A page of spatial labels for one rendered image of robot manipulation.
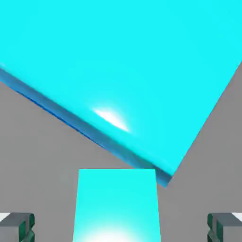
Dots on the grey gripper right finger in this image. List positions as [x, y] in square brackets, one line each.
[226, 226]

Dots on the small cyan cube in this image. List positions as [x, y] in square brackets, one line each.
[116, 208]

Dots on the large cyan box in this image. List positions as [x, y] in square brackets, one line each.
[121, 66]

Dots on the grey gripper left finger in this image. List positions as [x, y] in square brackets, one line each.
[13, 226]

